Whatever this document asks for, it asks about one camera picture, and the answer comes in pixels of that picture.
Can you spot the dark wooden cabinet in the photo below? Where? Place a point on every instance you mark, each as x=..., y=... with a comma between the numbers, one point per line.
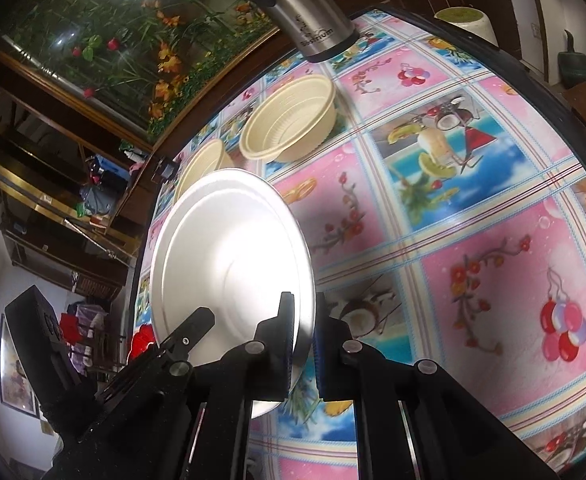
x=33, y=95

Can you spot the framed wall picture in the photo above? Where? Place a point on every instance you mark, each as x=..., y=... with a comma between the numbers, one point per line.
x=13, y=380

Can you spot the dark green pot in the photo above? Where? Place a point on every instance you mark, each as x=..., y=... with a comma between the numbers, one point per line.
x=573, y=62

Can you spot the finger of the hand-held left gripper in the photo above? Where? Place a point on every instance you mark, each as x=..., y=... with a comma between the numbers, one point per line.
x=193, y=327

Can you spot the artificial flower glass display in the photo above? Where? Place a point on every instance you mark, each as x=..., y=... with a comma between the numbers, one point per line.
x=123, y=35

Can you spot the large white foam bowl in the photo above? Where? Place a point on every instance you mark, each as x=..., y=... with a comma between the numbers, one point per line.
x=223, y=250

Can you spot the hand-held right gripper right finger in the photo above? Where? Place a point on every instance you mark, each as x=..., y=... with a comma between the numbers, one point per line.
x=321, y=360

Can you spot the stainless steel thermos jug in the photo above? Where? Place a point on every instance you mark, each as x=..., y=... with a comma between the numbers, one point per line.
x=308, y=15

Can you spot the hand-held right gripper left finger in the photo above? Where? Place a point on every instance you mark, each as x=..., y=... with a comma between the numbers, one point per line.
x=285, y=345

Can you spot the red plastic plate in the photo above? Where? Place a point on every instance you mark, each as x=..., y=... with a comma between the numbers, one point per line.
x=140, y=342

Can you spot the small dark table item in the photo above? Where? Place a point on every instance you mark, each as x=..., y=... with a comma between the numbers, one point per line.
x=165, y=169

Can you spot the beige plastic bowl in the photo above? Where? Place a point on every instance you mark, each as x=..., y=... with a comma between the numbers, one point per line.
x=283, y=125
x=200, y=165

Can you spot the white round stool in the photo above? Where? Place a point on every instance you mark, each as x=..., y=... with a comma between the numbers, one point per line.
x=465, y=22

